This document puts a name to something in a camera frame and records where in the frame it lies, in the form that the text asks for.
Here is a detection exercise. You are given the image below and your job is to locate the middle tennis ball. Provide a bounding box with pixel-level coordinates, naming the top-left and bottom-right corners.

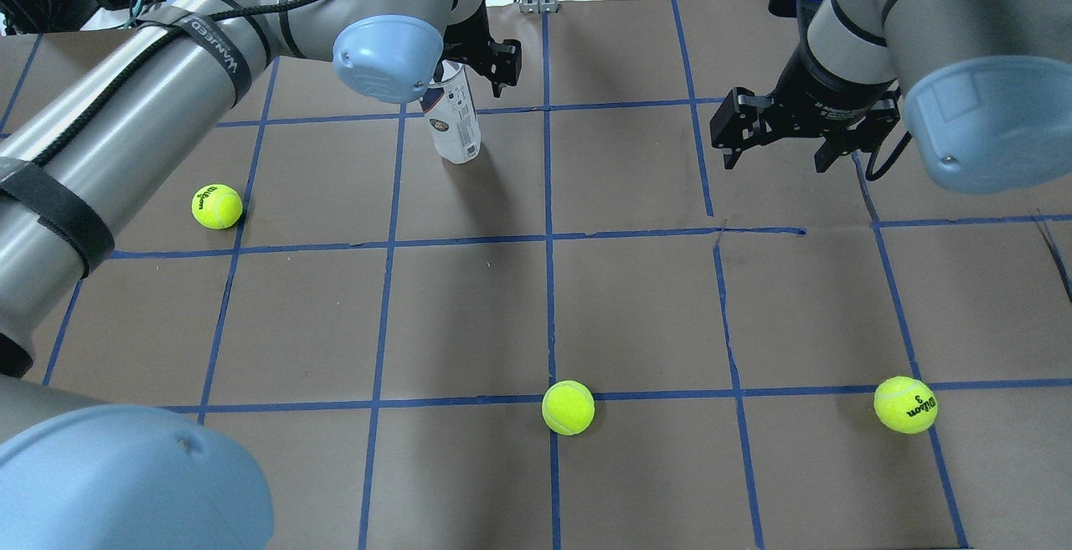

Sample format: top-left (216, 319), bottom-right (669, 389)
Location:
top-left (541, 381), bottom-right (595, 436)

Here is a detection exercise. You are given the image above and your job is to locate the tennis ball near base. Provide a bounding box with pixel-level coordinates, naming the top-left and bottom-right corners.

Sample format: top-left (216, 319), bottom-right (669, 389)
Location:
top-left (873, 376), bottom-right (938, 434)

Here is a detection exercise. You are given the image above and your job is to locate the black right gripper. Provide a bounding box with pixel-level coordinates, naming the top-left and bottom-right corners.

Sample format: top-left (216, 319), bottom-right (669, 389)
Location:
top-left (709, 44), bottom-right (900, 172)

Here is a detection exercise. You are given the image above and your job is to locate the front left tennis ball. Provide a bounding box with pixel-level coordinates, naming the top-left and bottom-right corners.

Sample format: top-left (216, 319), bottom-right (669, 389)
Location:
top-left (191, 184), bottom-right (245, 231)

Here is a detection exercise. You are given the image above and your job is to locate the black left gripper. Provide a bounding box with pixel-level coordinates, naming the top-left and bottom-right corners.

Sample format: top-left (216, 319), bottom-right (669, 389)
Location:
top-left (441, 3), bottom-right (523, 99)

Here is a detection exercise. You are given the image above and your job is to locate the clear tennis ball can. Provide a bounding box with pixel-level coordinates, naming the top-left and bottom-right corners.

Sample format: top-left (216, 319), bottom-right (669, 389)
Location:
top-left (419, 60), bottom-right (482, 165)

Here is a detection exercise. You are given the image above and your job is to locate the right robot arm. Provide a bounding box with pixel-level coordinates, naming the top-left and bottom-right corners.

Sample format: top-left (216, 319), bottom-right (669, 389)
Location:
top-left (709, 0), bottom-right (1071, 194)

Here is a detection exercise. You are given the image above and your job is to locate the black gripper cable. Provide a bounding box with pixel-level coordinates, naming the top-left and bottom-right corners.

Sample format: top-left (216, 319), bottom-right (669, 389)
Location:
top-left (25, 0), bottom-right (374, 166)

